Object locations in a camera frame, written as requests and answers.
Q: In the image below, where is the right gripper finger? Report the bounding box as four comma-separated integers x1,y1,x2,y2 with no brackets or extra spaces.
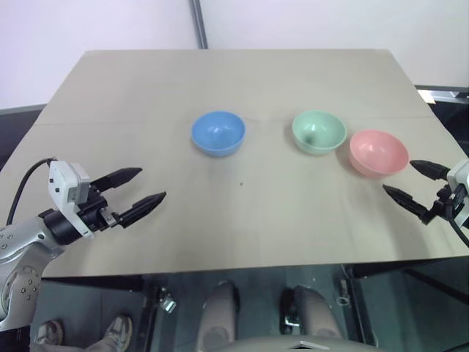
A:
409,159,452,182
382,184,435,224

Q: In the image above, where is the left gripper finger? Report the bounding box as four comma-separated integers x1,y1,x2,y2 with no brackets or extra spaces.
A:
91,167,144,192
118,191,168,230

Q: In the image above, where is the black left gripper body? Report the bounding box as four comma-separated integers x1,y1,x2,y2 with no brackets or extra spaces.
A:
76,183,122,232

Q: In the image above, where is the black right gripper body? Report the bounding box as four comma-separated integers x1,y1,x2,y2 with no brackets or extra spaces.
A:
431,183,465,221

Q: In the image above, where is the red plastic bowl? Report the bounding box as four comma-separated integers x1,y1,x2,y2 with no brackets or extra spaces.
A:
348,128,410,181

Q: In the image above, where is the blue plastic bowl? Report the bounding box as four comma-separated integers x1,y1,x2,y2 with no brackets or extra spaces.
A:
191,110,247,159

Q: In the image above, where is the green plastic bowl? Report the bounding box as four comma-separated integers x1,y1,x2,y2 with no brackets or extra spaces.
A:
291,110,348,156

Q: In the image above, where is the grey sneaker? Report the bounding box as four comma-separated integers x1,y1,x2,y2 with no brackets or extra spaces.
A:
103,315,134,350
34,319,64,346

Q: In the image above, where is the grey rounded robot leg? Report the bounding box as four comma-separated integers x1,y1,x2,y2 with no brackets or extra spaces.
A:
292,285,342,352
201,281,242,352

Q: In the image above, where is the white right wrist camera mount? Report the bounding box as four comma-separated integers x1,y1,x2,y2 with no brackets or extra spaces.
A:
446,158,469,229

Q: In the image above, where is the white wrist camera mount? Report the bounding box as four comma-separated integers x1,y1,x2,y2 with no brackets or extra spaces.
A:
48,160,93,240
446,158,469,229

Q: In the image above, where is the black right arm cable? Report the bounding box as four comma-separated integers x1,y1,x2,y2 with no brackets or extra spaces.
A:
448,215,469,249

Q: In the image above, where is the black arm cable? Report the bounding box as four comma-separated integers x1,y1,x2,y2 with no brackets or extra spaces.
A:
4,158,56,225
448,215,469,249

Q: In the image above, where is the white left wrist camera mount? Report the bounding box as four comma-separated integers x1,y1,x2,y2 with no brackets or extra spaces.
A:
48,160,93,240

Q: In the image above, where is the black table frame bar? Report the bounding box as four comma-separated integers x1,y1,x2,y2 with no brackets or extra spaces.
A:
41,274,148,295

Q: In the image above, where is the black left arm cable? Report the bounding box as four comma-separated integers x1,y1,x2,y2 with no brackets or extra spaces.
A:
4,158,56,225

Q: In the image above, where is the metal table bracket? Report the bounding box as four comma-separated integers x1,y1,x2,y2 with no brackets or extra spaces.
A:
158,287,177,313

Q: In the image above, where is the grey vertical post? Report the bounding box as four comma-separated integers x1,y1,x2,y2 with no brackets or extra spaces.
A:
188,0,210,50

